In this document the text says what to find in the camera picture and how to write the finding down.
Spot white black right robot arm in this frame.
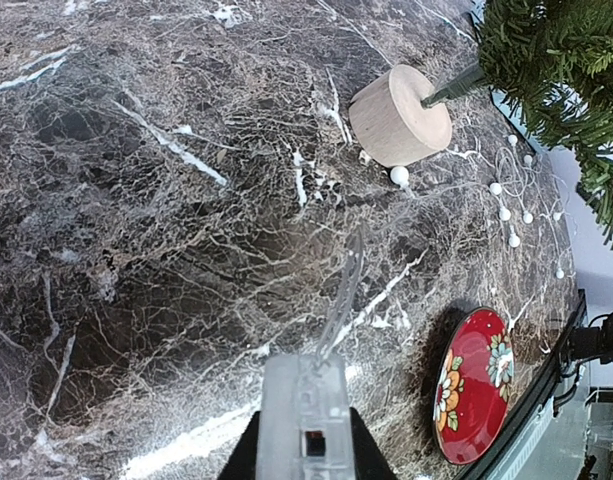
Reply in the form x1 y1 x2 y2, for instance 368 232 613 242
569 312 613 365

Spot white ball string lights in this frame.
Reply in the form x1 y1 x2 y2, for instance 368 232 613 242
254 133 567 480

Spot red floral plate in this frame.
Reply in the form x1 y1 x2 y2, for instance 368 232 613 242
433 307 515 465

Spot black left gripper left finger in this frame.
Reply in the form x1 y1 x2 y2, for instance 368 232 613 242
217 411 260 480

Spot small green christmas tree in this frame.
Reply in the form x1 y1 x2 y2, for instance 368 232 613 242
347 0 613 264

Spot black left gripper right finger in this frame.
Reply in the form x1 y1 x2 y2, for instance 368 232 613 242
350 407 396 480

